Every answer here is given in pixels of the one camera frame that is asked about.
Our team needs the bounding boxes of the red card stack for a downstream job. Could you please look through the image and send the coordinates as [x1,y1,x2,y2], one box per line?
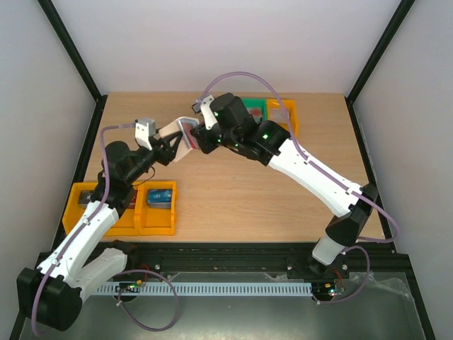
[127,191,137,209]

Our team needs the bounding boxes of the yellow bin at back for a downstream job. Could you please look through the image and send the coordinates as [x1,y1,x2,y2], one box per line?
[266,98,299,135]

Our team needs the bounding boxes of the black frame post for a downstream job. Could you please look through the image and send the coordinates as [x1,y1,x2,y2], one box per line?
[37,0,107,107]
[346,0,417,103]

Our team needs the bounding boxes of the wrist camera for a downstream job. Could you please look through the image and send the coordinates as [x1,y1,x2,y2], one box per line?
[134,118,156,150]
[192,95,217,130]

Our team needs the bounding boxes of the green bin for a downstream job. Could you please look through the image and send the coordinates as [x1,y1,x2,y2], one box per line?
[242,98,267,123]

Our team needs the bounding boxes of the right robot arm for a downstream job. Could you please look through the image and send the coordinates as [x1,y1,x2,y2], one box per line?
[190,93,377,278]

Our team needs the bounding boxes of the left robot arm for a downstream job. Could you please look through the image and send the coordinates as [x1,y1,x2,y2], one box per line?
[16,124,183,336]

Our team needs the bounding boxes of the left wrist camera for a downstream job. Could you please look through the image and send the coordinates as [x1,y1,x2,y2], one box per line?
[134,118,156,150]

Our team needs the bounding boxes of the yellow bin with blue cards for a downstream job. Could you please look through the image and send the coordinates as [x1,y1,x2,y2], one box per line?
[134,181,178,236]

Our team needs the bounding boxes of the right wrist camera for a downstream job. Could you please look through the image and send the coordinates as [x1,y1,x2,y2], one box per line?
[192,95,217,130]

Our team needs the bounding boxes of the cream leather card holder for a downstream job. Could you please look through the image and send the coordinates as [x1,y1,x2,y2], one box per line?
[159,116,200,162]

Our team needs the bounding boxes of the red credit card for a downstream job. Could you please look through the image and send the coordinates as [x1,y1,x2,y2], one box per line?
[181,118,199,149]

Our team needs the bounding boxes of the yellow bin with red cards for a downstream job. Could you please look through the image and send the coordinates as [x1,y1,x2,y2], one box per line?
[62,182,138,237]

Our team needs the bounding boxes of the light blue cable duct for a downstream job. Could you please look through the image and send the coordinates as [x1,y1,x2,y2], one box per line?
[93,282,312,297]

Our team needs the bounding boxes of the black frame post right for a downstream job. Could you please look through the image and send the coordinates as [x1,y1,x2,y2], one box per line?
[346,0,417,103]

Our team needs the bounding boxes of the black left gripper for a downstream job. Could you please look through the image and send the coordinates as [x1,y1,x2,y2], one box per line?
[125,127,183,185]

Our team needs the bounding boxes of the grey card in yellow bin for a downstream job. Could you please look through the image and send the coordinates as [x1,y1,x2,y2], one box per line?
[268,108,288,123]

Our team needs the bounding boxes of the blue VIP card stack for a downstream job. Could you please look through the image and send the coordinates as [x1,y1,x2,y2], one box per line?
[147,189,173,209]

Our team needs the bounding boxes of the black frame post left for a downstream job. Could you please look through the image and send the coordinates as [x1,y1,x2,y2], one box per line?
[37,0,107,107]

